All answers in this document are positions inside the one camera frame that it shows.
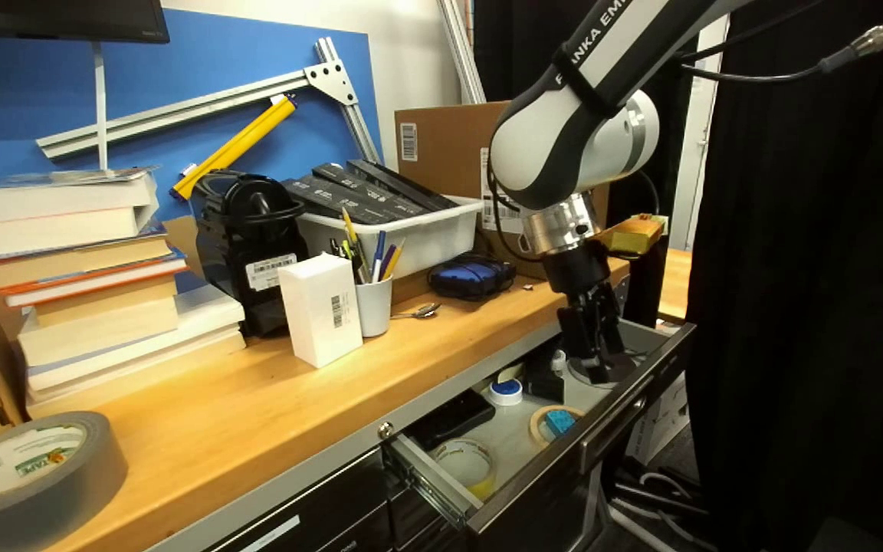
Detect pens and pencils bunch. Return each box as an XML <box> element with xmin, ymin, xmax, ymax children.
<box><xmin>335</xmin><ymin>205</ymin><xmax>409</xmax><ymax>287</ymax></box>

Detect blue black pouch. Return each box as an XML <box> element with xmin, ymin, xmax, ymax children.
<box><xmin>427</xmin><ymin>254</ymin><xmax>518</xmax><ymax>302</ymax></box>

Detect grey duct tape roll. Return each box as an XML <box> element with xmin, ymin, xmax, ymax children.
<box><xmin>0</xmin><ymin>407</ymin><xmax>132</xmax><ymax>552</ymax></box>

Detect aluminium extrusion frame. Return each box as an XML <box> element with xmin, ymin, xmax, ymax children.
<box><xmin>33</xmin><ymin>34</ymin><xmax>387</xmax><ymax>165</ymax></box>

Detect cardboard shipping box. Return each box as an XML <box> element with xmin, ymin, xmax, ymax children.
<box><xmin>392</xmin><ymin>98</ymin><xmax>612</xmax><ymax>271</ymax></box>

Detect black monitor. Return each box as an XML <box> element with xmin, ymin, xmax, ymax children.
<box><xmin>0</xmin><ymin>0</ymin><xmax>172</xmax><ymax>47</ymax></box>

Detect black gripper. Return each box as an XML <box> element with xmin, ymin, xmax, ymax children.
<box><xmin>541</xmin><ymin>240</ymin><xmax>637</xmax><ymax>385</ymax></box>

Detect black cabinet front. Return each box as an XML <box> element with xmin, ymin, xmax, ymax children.
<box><xmin>207</xmin><ymin>445</ymin><xmax>435</xmax><ymax>552</ymax></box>

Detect stack of books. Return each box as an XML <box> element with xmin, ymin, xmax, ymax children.
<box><xmin>14</xmin><ymin>283</ymin><xmax>250</xmax><ymax>405</ymax></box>

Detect gold wrist camera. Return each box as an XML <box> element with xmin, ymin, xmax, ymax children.
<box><xmin>599</xmin><ymin>207</ymin><xmax>673</xmax><ymax>260</ymax></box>

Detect white pen cup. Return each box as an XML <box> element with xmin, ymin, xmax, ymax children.
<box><xmin>354</xmin><ymin>275</ymin><xmax>398</xmax><ymax>341</ymax></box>

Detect black flat case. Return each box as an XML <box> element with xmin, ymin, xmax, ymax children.
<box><xmin>409</xmin><ymin>385</ymin><xmax>500</xmax><ymax>455</ymax></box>

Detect white tape roll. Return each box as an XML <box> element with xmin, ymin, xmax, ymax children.
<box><xmin>432</xmin><ymin>437</ymin><xmax>496</xmax><ymax>502</ymax></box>

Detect white rectangular box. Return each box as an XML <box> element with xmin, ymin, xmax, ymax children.
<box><xmin>277</xmin><ymin>250</ymin><xmax>364</xmax><ymax>370</ymax></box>

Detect open grey metal drawer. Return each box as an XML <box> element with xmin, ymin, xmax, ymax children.
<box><xmin>377</xmin><ymin>309</ymin><xmax>699</xmax><ymax>536</ymax></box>

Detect thick white book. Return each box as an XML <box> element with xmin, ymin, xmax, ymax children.
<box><xmin>0</xmin><ymin>165</ymin><xmax>163</xmax><ymax>262</ymax></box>

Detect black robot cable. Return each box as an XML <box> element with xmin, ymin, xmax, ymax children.
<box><xmin>677</xmin><ymin>0</ymin><xmax>883</xmax><ymax>84</ymax></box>

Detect black curtain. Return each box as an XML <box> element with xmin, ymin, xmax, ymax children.
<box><xmin>472</xmin><ymin>0</ymin><xmax>883</xmax><ymax>552</ymax></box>

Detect silver monitor stand pole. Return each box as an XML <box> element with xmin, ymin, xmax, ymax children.
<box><xmin>90</xmin><ymin>39</ymin><xmax>115</xmax><ymax>174</ymax></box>

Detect black boxes in bin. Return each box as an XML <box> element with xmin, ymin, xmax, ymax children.
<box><xmin>282</xmin><ymin>156</ymin><xmax>460</xmax><ymax>227</ymax></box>

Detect yellow spirit level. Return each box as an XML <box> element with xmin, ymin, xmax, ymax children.
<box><xmin>172</xmin><ymin>94</ymin><xmax>300</xmax><ymax>203</ymax></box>

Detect beige masking tape roll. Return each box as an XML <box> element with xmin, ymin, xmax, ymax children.
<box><xmin>523</xmin><ymin>401</ymin><xmax>588</xmax><ymax>446</ymax></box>

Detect small white blue roll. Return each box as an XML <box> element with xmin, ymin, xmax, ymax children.
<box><xmin>487</xmin><ymin>374</ymin><xmax>529</xmax><ymax>410</ymax></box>

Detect brown cover book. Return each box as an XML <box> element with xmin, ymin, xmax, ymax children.
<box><xmin>0</xmin><ymin>234</ymin><xmax>176</xmax><ymax>294</ymax></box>

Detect white plastic bin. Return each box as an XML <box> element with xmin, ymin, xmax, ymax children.
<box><xmin>291</xmin><ymin>192</ymin><xmax>487</xmax><ymax>283</ymax></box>

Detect red edged book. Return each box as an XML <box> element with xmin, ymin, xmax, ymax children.
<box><xmin>2</xmin><ymin>254</ymin><xmax>193</xmax><ymax>313</ymax></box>

